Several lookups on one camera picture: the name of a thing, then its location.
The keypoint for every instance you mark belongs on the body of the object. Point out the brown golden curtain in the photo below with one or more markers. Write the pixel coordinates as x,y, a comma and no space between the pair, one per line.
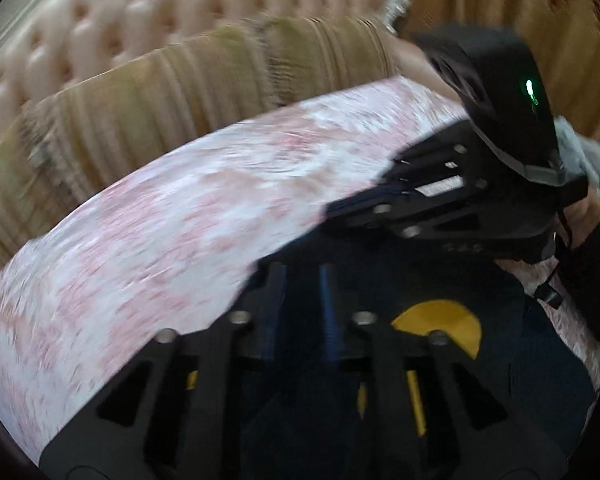
564,36

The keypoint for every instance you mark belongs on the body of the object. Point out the operator right hand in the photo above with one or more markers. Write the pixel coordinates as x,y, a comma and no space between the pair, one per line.
582,218

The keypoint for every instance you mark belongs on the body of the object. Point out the navy STARS sweatshirt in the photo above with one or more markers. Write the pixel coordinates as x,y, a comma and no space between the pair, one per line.
297,417

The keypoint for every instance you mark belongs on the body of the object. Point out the pink white floral bedspread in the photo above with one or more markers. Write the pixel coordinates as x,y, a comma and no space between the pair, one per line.
170,244

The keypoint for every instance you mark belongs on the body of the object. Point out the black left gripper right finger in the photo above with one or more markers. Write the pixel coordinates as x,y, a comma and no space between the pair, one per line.
427,412

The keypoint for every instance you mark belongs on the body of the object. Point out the tufted pink leather headboard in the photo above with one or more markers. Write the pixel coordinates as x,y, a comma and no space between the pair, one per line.
50,45

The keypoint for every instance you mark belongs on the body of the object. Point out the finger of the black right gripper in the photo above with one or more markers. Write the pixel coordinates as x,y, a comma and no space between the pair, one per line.
429,166
444,219

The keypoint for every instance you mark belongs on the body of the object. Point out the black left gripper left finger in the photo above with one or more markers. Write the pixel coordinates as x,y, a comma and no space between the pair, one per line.
161,415

